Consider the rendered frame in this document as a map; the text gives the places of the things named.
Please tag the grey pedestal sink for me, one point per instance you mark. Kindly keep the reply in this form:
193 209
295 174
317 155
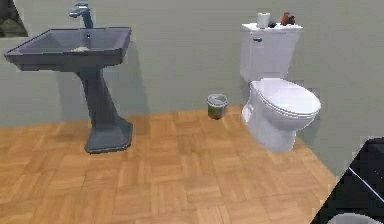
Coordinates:
100 100

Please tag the small black object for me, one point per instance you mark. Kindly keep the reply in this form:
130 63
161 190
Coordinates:
272 24

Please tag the blue-grey sink faucet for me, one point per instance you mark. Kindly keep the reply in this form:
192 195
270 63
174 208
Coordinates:
85 13

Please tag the dark wall mirror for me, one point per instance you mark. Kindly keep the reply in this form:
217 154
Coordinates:
10 20

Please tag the white toilet paper roll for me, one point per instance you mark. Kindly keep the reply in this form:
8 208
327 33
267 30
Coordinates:
263 20

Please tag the small green bin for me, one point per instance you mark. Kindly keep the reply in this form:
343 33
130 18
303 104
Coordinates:
217 106

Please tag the brown figurine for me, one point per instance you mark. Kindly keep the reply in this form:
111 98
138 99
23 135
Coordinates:
286 19

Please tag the pale soap bar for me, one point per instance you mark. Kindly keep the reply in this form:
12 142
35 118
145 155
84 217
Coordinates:
80 49

